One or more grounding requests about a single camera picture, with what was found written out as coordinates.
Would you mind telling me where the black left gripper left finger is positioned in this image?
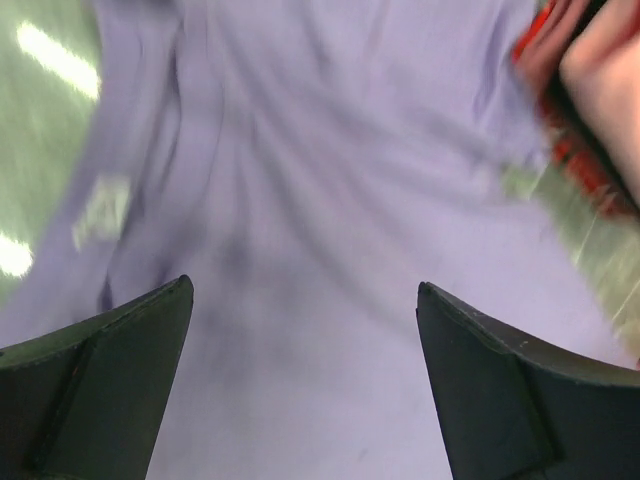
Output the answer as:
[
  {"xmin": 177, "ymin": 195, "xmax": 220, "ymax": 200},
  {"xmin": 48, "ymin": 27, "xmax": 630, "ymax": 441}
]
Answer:
[{"xmin": 1, "ymin": 275, "xmax": 193, "ymax": 480}]

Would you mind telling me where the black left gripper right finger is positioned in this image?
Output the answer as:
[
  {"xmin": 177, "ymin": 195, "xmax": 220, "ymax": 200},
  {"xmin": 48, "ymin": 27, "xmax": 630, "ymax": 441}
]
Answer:
[{"xmin": 416, "ymin": 283, "xmax": 639, "ymax": 480}]

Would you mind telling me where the lavender t-shirt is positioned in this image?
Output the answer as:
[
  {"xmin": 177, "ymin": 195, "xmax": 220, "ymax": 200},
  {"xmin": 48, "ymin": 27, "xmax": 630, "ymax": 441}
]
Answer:
[{"xmin": 1, "ymin": 1, "xmax": 633, "ymax": 479}]

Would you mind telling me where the red patterned folded t-shirt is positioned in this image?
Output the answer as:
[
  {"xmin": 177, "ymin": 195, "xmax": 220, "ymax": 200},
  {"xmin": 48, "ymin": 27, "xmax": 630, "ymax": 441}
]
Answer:
[{"xmin": 511, "ymin": 1, "xmax": 639, "ymax": 217}]

